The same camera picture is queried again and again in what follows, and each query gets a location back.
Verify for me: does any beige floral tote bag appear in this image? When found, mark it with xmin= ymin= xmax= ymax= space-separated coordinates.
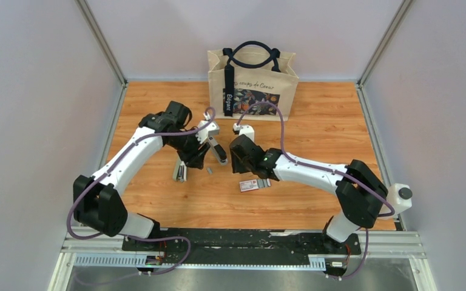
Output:
xmin=207 ymin=41 xmax=299 ymax=121

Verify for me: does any small grey-green stapler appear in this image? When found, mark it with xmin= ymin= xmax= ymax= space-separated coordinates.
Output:
xmin=172 ymin=158 xmax=187 ymax=182

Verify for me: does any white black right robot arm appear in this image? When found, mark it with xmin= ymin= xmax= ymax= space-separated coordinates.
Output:
xmin=229 ymin=135 xmax=395 ymax=254

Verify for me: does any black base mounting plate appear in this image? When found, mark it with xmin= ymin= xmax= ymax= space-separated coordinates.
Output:
xmin=122 ymin=228 xmax=362 ymax=266

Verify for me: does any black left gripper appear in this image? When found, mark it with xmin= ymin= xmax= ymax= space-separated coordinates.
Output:
xmin=167 ymin=129 xmax=211 ymax=171

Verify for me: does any grey and black stapler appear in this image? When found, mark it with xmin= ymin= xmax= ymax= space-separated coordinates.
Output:
xmin=208 ymin=136 xmax=228 ymax=166

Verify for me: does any red white staple box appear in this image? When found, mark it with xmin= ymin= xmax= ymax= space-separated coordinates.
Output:
xmin=239 ymin=179 xmax=271 ymax=192

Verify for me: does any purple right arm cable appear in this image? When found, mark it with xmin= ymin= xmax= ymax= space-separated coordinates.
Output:
xmin=236 ymin=101 xmax=396 ymax=280

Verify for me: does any white box with black knob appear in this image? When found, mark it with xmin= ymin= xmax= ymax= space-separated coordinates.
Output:
xmin=387 ymin=183 xmax=413 ymax=215

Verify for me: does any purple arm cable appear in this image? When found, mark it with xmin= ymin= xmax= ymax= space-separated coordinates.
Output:
xmin=66 ymin=106 xmax=217 ymax=278
xmin=236 ymin=101 xmax=396 ymax=280

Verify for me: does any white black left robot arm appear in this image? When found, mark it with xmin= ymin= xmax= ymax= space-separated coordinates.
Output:
xmin=66 ymin=101 xmax=219 ymax=252

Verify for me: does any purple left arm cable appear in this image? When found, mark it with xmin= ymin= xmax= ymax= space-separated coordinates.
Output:
xmin=66 ymin=106 xmax=217 ymax=278

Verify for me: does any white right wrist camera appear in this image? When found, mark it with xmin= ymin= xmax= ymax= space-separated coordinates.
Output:
xmin=232 ymin=123 xmax=255 ymax=142

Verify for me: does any aluminium frame rail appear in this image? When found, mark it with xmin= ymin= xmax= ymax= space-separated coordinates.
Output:
xmin=61 ymin=231 xmax=425 ymax=271

